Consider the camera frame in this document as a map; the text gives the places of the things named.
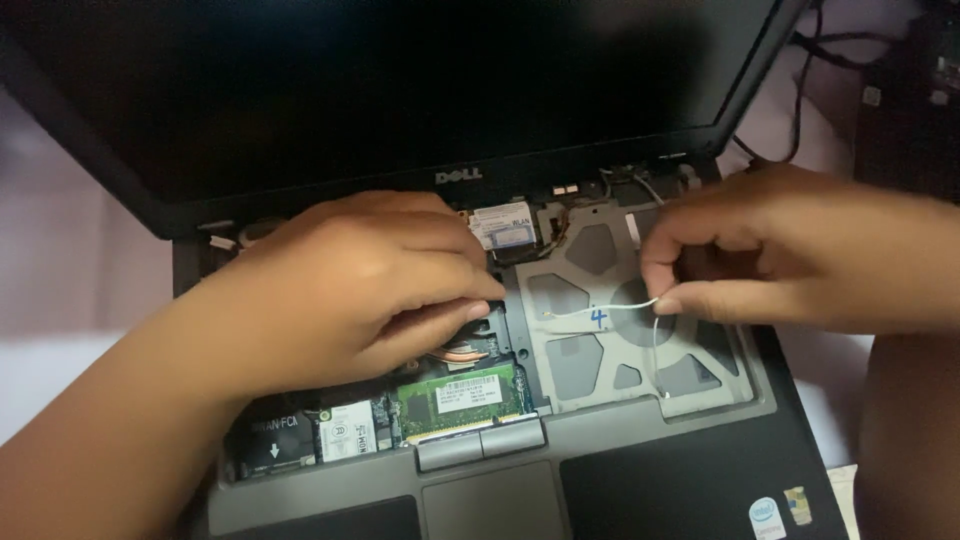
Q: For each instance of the person's left hand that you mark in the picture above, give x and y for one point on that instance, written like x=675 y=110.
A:
x=337 y=300

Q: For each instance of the person's right hand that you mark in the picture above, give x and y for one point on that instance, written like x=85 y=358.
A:
x=810 y=247

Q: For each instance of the small white labelled modem card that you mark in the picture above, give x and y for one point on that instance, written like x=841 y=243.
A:
x=346 y=431

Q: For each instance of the copper heat pipe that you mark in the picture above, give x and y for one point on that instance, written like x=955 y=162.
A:
x=459 y=352

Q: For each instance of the green memory module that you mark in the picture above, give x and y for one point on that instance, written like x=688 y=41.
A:
x=465 y=397

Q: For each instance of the dark device with white tags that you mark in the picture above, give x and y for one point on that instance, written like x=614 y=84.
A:
x=911 y=105

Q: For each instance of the grey touchpad button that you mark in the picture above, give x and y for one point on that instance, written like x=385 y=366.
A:
x=448 y=448
x=512 y=437

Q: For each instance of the grey disassembled laptop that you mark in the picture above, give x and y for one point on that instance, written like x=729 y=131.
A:
x=375 y=90

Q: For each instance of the grey touchpad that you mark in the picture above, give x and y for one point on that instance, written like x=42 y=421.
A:
x=495 y=502

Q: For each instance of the white paper sheet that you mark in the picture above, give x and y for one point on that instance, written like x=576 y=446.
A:
x=844 y=502

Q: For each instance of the small multicoloured sticker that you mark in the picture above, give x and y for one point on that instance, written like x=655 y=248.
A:
x=798 y=505

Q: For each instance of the silver metal bracket plate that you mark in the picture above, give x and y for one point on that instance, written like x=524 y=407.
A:
x=585 y=352

